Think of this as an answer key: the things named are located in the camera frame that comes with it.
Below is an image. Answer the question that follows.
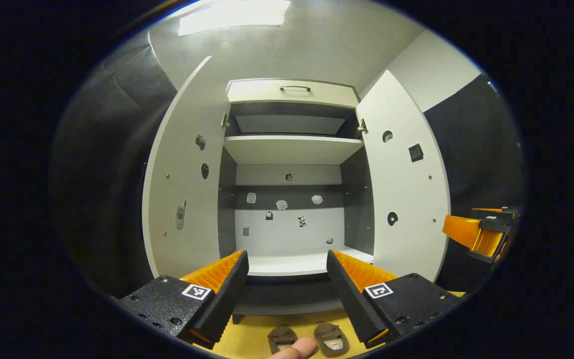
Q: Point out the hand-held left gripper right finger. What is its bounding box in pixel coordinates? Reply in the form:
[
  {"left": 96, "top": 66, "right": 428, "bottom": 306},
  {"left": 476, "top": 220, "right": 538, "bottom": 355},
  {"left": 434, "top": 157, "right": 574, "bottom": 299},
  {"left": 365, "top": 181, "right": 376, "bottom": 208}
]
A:
[{"left": 326, "top": 248, "right": 462, "bottom": 350}]

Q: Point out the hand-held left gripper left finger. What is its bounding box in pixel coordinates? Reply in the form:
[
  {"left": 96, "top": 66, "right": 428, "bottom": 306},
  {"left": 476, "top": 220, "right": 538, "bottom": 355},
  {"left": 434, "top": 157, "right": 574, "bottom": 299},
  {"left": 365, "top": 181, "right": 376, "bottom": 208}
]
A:
[{"left": 117, "top": 249, "right": 250, "bottom": 351}]

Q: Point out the brown fuzzy shoe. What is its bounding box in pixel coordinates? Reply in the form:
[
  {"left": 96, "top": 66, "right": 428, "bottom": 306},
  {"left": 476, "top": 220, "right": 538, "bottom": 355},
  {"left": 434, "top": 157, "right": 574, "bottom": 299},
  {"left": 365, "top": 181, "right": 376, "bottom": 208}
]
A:
[
  {"left": 267, "top": 327, "right": 300, "bottom": 355},
  {"left": 314, "top": 323, "right": 350, "bottom": 358}
]

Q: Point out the white and grey shoe cabinet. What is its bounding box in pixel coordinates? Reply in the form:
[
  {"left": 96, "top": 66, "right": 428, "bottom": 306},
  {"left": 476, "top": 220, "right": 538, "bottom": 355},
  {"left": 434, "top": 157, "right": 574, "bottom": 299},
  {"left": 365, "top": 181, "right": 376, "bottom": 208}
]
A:
[{"left": 219, "top": 78, "right": 375, "bottom": 325}]

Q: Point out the white door with phone sticker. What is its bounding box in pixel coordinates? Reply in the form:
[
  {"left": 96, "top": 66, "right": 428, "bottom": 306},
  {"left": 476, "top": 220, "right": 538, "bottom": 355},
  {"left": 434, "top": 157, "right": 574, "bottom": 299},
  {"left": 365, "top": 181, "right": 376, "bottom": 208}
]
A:
[{"left": 142, "top": 56, "right": 230, "bottom": 280}]

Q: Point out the white cabinet shelf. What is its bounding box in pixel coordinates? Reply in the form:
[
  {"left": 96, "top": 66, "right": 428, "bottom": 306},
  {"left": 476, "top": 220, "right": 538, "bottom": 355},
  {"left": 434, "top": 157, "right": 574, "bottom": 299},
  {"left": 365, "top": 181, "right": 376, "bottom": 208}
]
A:
[{"left": 224, "top": 135, "right": 365, "bottom": 165}]

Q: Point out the white cabinet drawer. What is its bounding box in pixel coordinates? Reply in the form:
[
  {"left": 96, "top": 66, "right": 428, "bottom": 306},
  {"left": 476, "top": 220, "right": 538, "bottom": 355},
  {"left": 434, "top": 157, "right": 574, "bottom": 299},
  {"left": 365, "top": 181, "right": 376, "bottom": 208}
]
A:
[{"left": 226, "top": 78, "right": 360, "bottom": 109}]

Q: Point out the black backdrop cloth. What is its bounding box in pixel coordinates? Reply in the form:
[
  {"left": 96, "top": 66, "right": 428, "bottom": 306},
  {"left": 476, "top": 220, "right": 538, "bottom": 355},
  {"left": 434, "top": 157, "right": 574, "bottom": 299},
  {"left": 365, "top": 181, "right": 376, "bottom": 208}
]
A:
[{"left": 50, "top": 30, "right": 178, "bottom": 300}]

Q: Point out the ceiling light panel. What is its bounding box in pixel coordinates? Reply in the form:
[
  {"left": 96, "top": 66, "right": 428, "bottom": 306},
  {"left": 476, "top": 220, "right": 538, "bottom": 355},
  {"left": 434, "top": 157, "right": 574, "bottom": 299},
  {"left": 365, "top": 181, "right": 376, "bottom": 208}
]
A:
[{"left": 177, "top": 0, "right": 291, "bottom": 37}]

